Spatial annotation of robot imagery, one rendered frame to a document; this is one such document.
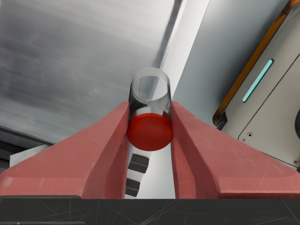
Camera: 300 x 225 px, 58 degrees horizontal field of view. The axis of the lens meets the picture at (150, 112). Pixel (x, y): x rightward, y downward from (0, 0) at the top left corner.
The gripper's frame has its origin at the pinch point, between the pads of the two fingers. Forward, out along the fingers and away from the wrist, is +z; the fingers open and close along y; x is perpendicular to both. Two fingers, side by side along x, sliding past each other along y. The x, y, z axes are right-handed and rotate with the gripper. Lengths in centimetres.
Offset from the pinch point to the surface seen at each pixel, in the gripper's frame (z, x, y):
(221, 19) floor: 107, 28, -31
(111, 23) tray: 24.4, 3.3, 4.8
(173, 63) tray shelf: 23.3, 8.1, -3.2
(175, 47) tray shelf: 23.5, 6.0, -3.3
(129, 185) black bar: 19.9, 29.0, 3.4
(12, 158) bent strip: 18.5, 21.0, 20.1
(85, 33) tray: 24.6, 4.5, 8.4
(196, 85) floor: 104, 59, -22
